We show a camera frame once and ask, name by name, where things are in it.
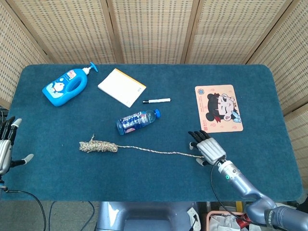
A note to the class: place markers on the pink cartoon mouse pad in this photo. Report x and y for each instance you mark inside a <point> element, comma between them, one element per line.
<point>216,108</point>

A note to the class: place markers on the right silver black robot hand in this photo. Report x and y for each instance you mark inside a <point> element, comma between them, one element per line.
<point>211,149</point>

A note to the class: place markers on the white marker black cap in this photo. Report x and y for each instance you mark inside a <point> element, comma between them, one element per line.
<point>158,100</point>

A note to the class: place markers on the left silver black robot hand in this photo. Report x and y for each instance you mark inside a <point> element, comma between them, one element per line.
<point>5,154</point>

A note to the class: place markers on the clear water bottle blue label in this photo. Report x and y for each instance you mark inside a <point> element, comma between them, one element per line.
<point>134,121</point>

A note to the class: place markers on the pink plastic basket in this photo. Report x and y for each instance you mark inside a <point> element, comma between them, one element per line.
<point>209,217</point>

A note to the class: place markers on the blue carpet table cover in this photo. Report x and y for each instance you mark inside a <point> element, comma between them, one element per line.
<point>144,178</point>

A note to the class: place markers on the woven wooden folding screen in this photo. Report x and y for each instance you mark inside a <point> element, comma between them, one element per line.
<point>154,29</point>

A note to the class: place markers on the yellow post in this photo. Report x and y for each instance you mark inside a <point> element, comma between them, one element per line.
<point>238,205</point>

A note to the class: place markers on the white crumpled bag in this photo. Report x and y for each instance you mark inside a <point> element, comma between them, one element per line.
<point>223,222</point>

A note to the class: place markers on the blue-grey robot torso base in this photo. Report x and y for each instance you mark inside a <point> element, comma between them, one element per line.
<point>144,216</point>

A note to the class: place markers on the white notepad yellow edge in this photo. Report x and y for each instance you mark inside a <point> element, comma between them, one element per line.
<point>120,86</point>

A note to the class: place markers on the blue cartoon pump bottle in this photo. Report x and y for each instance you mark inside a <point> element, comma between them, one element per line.
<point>60,91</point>

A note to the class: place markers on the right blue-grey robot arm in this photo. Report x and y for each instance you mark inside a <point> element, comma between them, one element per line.
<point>240,183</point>

